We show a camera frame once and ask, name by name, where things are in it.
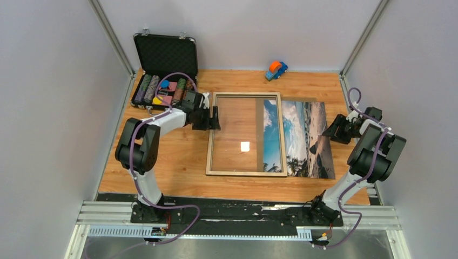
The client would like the blue orange tape dispenser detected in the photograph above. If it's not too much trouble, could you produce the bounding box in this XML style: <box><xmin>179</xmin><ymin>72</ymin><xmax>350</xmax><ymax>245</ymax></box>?
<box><xmin>265</xmin><ymin>60</ymin><xmax>288</xmax><ymax>81</ymax></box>

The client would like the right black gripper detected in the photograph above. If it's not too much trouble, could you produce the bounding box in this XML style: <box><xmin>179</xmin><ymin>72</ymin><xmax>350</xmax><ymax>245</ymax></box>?
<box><xmin>322</xmin><ymin>114</ymin><xmax>362</xmax><ymax>145</ymax></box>

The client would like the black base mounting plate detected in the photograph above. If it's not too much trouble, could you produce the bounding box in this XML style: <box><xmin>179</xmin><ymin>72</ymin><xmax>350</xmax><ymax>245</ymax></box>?
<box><xmin>130</xmin><ymin>197</ymin><xmax>344</xmax><ymax>236</ymax></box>

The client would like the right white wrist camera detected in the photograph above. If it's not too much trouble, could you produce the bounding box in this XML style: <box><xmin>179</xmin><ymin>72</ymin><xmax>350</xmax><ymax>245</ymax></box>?
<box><xmin>346</xmin><ymin>110</ymin><xmax>360</xmax><ymax>123</ymax></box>

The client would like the beach landscape photo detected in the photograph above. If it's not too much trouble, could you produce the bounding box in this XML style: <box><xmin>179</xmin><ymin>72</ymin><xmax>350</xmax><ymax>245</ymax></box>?
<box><xmin>257</xmin><ymin>100</ymin><xmax>335</xmax><ymax>179</ymax></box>

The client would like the white slotted cable duct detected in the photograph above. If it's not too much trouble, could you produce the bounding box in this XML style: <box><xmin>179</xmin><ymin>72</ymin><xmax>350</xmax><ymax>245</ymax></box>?
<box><xmin>87</xmin><ymin>226</ymin><xmax>313</xmax><ymax>241</ymax></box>

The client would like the yellow poker chip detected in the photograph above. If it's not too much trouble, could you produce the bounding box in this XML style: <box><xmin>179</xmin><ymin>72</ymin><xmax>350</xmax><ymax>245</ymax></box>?
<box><xmin>152</xmin><ymin>97</ymin><xmax>163</xmax><ymax>105</ymax></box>

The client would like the wooden picture frame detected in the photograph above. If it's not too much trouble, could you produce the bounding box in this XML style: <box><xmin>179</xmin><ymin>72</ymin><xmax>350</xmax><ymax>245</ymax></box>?
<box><xmin>205</xmin><ymin>92</ymin><xmax>288</xmax><ymax>178</ymax></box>

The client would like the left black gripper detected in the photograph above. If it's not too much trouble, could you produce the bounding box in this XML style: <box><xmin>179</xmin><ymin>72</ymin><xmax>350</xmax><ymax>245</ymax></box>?
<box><xmin>192</xmin><ymin>106</ymin><xmax>220</xmax><ymax>131</ymax></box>

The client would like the clear acrylic sheet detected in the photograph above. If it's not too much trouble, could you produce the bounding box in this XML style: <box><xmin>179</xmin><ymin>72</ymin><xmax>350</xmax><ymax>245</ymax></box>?
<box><xmin>212</xmin><ymin>97</ymin><xmax>281</xmax><ymax>173</ymax></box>

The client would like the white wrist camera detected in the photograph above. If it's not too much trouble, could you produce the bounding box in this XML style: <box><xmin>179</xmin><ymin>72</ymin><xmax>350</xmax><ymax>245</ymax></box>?
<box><xmin>200</xmin><ymin>92</ymin><xmax>211</xmax><ymax>110</ymax></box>
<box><xmin>346</xmin><ymin>110</ymin><xmax>360</xmax><ymax>123</ymax></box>

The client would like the aluminium rail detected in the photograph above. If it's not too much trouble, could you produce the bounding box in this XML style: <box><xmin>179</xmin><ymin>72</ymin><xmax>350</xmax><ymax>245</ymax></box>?
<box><xmin>76</xmin><ymin>201</ymin><xmax>402</xmax><ymax>230</ymax></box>

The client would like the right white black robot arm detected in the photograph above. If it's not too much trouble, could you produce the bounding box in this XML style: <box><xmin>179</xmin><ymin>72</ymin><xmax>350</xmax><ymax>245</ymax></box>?
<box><xmin>307</xmin><ymin>107</ymin><xmax>407</xmax><ymax>226</ymax></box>

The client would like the blue poker chip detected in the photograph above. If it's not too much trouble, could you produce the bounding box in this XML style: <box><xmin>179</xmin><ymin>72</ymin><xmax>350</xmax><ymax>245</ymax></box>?
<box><xmin>159</xmin><ymin>79</ymin><xmax>171</xmax><ymax>89</ymax></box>

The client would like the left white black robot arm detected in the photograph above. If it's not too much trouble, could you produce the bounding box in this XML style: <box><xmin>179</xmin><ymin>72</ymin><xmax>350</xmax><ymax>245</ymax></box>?
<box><xmin>115</xmin><ymin>91</ymin><xmax>221</xmax><ymax>223</ymax></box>

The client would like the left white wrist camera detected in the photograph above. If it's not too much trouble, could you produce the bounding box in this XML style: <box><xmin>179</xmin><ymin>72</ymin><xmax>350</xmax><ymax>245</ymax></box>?
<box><xmin>200</xmin><ymin>92</ymin><xmax>211</xmax><ymax>110</ymax></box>

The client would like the black poker chip case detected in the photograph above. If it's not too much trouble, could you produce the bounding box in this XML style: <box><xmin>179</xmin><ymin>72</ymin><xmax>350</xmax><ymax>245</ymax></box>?
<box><xmin>130</xmin><ymin>33</ymin><xmax>198</xmax><ymax>110</ymax></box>

